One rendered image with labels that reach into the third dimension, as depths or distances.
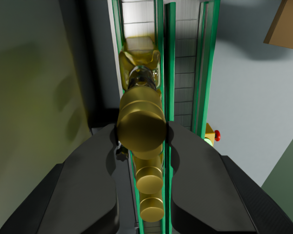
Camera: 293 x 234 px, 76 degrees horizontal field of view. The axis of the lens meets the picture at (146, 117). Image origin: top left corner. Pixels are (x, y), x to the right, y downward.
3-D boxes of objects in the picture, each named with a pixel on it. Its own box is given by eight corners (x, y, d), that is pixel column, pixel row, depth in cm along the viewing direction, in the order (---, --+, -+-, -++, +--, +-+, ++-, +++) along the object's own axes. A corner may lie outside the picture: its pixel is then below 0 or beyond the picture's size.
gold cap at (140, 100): (117, 86, 15) (111, 110, 11) (161, 84, 15) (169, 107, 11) (122, 123, 17) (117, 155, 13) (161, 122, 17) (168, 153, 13)
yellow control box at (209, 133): (188, 123, 67) (194, 134, 61) (209, 121, 67) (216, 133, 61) (187, 139, 71) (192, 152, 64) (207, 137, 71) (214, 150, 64)
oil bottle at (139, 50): (125, 36, 41) (115, 55, 22) (150, 35, 41) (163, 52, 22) (128, 63, 43) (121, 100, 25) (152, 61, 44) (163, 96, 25)
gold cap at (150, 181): (134, 152, 26) (133, 176, 22) (159, 150, 26) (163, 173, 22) (136, 171, 28) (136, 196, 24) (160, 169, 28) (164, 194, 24)
